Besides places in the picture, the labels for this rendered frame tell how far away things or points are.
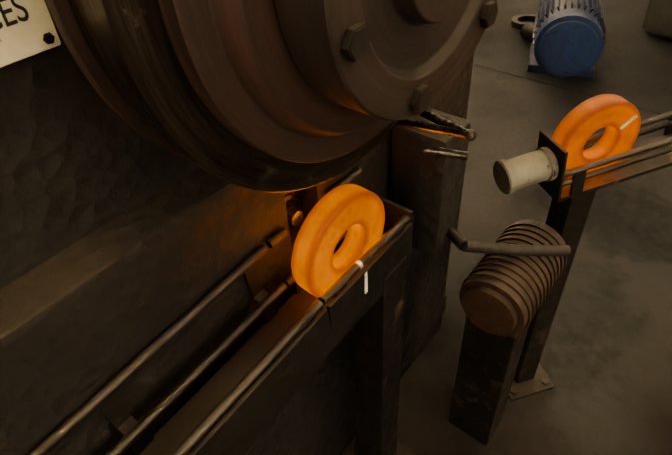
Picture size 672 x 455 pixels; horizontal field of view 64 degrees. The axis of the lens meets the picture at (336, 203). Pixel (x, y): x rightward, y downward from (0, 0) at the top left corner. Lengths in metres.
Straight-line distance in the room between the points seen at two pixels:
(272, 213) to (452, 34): 0.31
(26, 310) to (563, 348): 1.32
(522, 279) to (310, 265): 0.45
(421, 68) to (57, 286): 0.38
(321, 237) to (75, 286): 0.27
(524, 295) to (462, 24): 0.55
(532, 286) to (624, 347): 0.69
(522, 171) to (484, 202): 1.02
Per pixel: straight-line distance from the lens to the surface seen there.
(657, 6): 3.36
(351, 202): 0.65
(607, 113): 0.98
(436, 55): 0.51
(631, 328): 1.69
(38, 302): 0.54
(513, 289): 0.96
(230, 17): 0.37
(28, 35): 0.48
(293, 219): 0.74
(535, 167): 0.95
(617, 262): 1.86
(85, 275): 0.55
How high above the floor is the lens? 1.22
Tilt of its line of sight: 40 degrees down
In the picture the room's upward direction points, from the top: 4 degrees counter-clockwise
